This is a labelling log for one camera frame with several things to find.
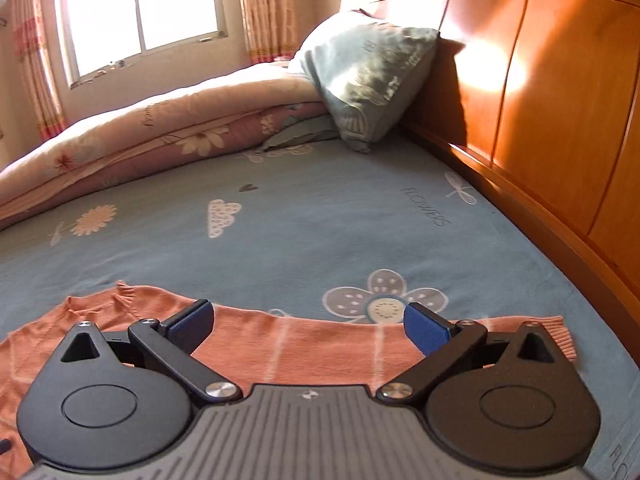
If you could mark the flat grey-green pillow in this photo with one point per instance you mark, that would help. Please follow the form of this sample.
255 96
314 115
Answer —
300 135

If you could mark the folded pink floral quilt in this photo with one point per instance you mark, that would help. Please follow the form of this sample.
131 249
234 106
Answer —
150 125

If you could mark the grey-blue floral bed sheet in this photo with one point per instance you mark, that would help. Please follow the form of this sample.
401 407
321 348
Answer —
350 230

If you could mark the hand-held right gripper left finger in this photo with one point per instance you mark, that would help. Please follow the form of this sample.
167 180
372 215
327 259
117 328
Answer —
192 322

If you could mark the orange knit sweater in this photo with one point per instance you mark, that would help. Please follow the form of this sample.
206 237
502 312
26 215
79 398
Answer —
310 345

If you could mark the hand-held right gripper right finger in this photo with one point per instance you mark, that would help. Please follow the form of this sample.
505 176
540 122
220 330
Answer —
425 330

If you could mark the grey-green floral pillow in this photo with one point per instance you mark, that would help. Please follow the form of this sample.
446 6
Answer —
370 75

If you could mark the pink patterned curtain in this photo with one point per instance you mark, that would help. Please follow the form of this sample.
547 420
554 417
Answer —
37 60
267 10

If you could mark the window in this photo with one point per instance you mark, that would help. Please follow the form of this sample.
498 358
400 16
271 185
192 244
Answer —
150 5

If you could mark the wooden headboard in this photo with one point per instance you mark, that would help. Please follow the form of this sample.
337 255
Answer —
550 110

